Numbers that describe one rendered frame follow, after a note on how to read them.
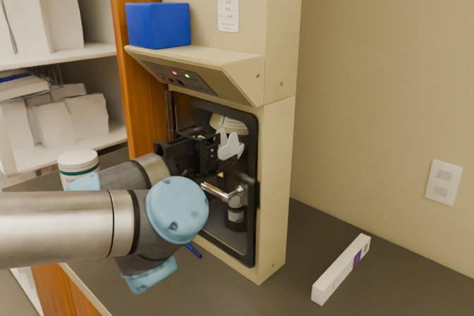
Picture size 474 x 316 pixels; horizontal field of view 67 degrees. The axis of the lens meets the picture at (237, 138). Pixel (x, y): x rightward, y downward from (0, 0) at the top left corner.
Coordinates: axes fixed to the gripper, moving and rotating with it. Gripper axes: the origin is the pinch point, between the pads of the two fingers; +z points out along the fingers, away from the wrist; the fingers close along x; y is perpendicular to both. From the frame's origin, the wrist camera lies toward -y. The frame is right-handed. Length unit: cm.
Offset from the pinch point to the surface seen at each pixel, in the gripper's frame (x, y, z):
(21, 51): 128, 7, -1
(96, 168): 65, -26, -3
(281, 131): -4.5, 2.7, 9.1
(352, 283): -21.0, -37.1, 19.5
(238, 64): -4.5, 19.3, -4.7
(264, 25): -4.1, 25.4, 2.7
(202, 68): 1.5, 18.2, -8.0
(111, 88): 142, -20, 45
